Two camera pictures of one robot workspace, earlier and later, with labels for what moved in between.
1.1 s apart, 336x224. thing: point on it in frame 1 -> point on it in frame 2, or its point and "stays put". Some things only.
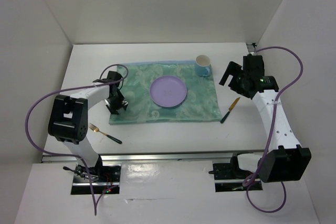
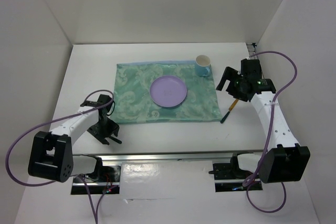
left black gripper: (116, 106) -> (113, 127)
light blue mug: (202, 65) stays put
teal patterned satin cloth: (200, 104) stays put
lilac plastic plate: (168, 91) stays put
